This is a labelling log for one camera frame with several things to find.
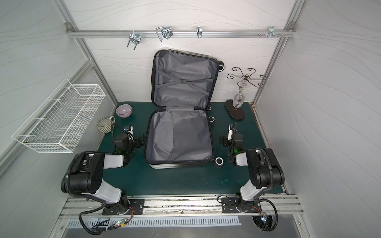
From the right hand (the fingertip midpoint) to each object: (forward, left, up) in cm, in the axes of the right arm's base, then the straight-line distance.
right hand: (231, 133), depth 95 cm
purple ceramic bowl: (+18, +79, -1) cm, 81 cm away
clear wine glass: (+18, -4, +13) cm, 23 cm away
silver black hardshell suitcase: (+5, +35, -4) cm, 36 cm away
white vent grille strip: (-51, +67, -7) cm, 85 cm away
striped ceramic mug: (+5, +89, -2) cm, 89 cm away
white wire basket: (-16, +87, +27) cm, 92 cm away
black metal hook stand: (+26, -9, +25) cm, 37 cm away
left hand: (-5, +61, +1) cm, 61 cm away
